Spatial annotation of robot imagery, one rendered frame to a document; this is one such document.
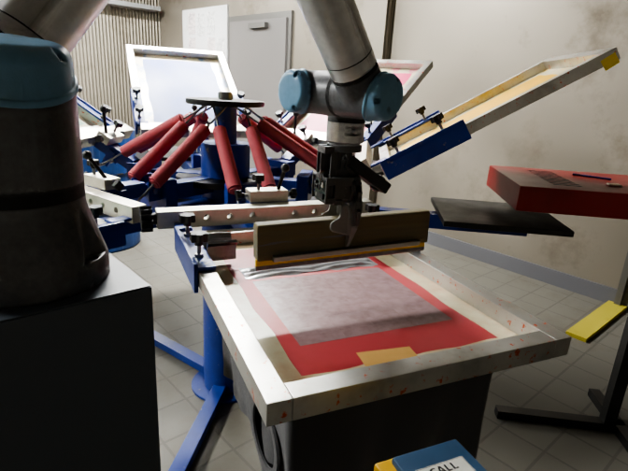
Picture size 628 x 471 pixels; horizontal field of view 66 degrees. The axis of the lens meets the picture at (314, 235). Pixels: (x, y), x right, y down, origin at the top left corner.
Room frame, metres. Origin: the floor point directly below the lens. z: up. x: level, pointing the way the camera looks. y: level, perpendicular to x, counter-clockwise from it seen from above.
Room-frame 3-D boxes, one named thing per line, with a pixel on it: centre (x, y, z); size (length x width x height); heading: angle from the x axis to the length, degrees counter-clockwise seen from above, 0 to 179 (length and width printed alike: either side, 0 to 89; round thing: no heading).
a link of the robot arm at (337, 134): (0.97, -0.05, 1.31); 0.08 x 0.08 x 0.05
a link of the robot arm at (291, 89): (0.89, 0.01, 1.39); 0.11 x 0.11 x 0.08; 45
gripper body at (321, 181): (0.97, -0.04, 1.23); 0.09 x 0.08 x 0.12; 115
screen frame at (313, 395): (1.02, -0.05, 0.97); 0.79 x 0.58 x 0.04; 24
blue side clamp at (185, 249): (1.13, 0.30, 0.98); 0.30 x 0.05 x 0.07; 24
